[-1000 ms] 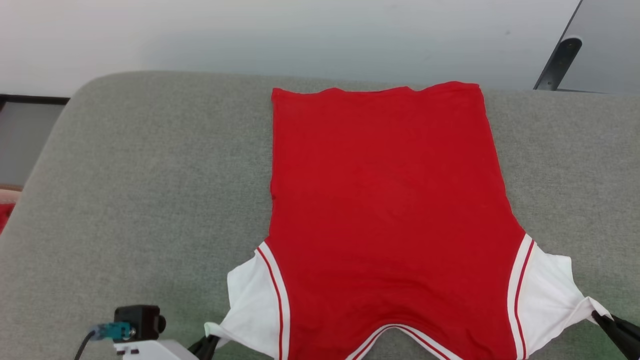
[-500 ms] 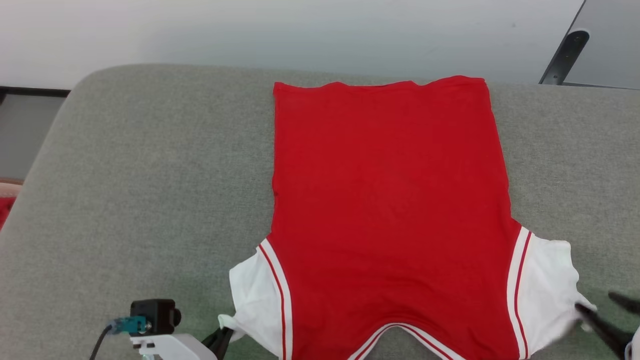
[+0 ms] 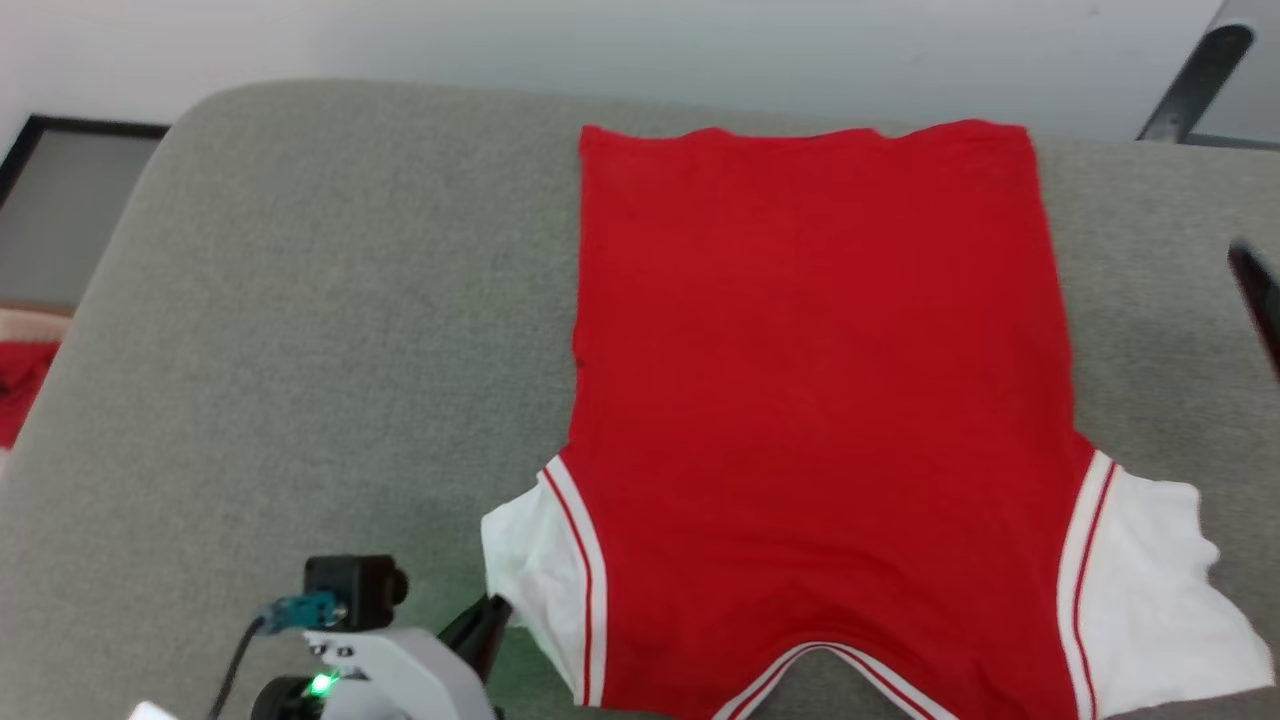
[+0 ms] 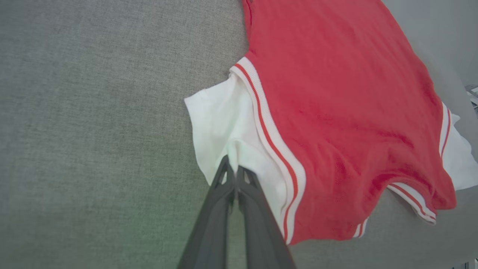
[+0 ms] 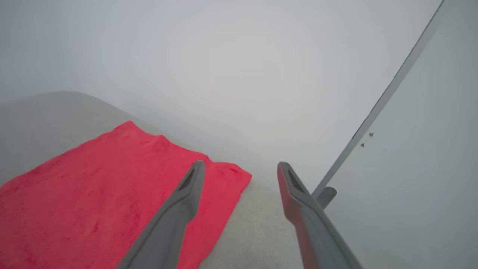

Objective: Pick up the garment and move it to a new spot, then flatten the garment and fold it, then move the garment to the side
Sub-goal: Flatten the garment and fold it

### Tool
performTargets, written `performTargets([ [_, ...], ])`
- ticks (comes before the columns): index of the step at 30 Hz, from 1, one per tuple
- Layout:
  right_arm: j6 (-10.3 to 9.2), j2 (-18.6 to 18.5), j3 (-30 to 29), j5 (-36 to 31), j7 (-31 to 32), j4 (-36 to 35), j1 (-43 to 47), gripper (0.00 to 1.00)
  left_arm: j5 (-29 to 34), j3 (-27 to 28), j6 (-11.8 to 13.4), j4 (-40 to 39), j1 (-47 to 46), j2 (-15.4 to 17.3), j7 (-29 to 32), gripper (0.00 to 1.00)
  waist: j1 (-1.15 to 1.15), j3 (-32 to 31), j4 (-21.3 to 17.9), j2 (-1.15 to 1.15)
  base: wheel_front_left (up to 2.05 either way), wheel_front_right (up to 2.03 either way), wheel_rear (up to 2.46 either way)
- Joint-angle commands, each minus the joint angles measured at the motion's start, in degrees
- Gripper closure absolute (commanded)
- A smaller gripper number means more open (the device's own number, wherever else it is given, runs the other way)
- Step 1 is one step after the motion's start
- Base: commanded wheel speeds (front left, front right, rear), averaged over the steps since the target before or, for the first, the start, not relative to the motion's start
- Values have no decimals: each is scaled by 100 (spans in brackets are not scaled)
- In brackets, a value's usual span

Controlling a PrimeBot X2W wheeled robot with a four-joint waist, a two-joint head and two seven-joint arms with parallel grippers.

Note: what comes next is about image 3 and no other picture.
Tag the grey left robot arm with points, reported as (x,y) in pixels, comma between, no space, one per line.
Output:
(280,705)

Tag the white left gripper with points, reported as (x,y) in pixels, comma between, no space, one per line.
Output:
(410,680)

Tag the black baseboard strip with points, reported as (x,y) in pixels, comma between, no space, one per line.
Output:
(90,125)

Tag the grey partition panel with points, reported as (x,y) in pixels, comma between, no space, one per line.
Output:
(1250,100)

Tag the red and white garment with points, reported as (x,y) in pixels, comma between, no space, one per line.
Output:
(820,400)

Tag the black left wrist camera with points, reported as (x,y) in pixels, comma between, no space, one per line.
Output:
(350,585)

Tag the black rounded post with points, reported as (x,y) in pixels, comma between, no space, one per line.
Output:
(1200,75)

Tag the pale pink container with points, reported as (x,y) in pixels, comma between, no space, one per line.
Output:
(25,325)

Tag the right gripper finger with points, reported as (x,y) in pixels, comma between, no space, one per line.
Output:
(1262,300)

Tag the red cloth pile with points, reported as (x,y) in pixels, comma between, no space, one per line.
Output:
(20,385)

